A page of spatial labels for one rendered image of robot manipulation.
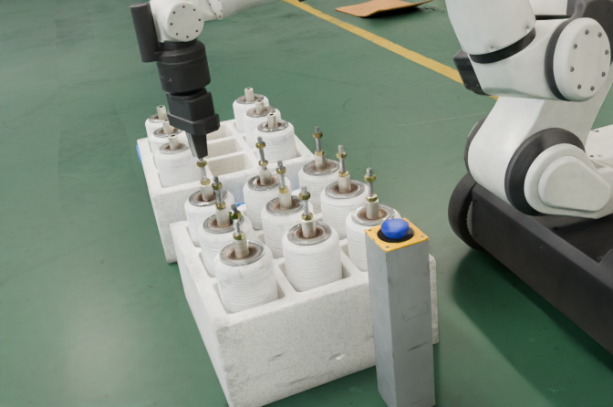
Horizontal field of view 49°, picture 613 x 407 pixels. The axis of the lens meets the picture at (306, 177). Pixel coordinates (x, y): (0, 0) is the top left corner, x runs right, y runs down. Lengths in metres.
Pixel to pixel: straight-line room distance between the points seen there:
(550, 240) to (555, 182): 0.20
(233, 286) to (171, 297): 0.43
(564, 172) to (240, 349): 0.57
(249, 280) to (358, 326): 0.21
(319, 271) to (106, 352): 0.49
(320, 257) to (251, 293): 0.13
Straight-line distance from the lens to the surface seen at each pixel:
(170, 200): 1.56
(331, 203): 1.24
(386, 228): 0.97
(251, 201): 1.32
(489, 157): 1.11
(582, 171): 1.09
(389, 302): 1.00
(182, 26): 1.15
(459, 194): 1.45
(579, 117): 1.12
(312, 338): 1.15
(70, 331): 1.50
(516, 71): 0.67
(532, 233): 1.27
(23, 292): 1.69
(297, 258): 1.11
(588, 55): 0.69
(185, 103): 1.21
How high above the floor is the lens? 0.81
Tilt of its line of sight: 25 degrees down
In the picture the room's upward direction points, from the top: 7 degrees counter-clockwise
